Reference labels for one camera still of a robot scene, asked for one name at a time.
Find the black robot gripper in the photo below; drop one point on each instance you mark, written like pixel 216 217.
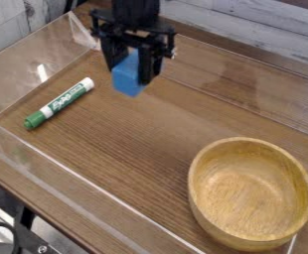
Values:
pixel 131 25

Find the black metal table leg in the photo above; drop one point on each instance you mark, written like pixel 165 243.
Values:
pixel 26 217

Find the blue rectangular block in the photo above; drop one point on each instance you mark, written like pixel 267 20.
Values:
pixel 125 76

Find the green Expo marker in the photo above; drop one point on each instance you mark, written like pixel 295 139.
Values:
pixel 59 103

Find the brown wooden bowl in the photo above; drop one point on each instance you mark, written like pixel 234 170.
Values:
pixel 248 193

